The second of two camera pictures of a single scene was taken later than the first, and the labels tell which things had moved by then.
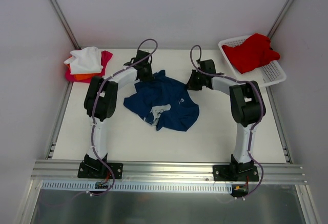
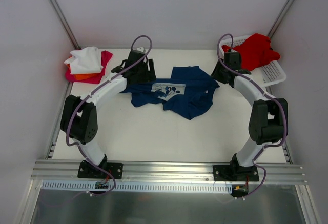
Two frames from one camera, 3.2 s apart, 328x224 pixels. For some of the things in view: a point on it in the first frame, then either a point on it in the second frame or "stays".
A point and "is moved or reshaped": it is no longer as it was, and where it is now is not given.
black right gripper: [193, 81] to [221, 73]
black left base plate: [99, 170] stays
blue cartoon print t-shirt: [161, 90] is moved or reshaped
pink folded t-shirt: [105, 56] stays
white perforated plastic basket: [270, 73] stays
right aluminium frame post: [287, 7] stays
